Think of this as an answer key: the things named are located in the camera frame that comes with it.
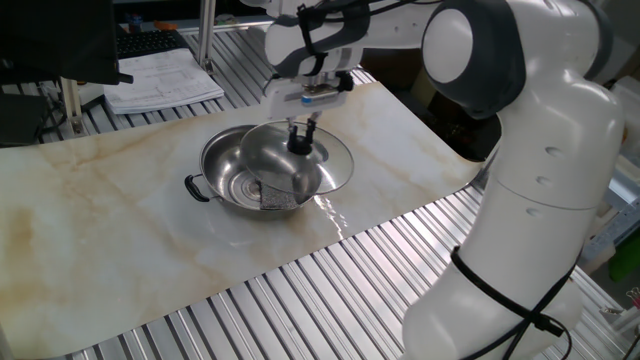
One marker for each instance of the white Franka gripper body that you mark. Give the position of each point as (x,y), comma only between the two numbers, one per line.
(280,100)

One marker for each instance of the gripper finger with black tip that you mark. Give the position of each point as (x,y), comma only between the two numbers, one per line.
(310,132)
(293,135)

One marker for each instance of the glass lid with black knob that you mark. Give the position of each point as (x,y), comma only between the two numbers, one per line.
(270,165)

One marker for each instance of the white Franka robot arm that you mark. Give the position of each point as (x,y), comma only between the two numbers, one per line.
(550,200)

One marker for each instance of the grey metallic scouring sponge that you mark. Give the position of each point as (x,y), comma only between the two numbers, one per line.
(275,202)

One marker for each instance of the stack of printed papers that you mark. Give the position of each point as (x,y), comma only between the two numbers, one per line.
(160,82)

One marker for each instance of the small orange item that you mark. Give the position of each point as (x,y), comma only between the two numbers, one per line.
(165,25)

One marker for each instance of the black keyboard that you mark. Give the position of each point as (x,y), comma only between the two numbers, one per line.
(147,42)

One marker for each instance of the small blue bottle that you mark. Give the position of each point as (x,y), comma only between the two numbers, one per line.
(134,24)

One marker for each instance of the marble pattern mat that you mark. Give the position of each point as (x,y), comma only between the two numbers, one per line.
(100,225)

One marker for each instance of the black monitor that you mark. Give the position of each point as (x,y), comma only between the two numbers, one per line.
(50,40)

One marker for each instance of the black box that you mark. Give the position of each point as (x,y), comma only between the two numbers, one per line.
(20,120)

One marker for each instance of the green plastic object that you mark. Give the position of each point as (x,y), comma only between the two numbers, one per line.
(627,262)

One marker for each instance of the binder clip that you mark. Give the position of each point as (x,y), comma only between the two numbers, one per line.
(634,296)

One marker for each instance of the silver wrist camera blue cap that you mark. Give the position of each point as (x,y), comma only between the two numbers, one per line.
(325,95)

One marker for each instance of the tall aluminium frame post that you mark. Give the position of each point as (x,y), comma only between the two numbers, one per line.
(206,35)

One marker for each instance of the short aluminium frame post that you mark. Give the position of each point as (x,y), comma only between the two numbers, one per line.
(70,105)

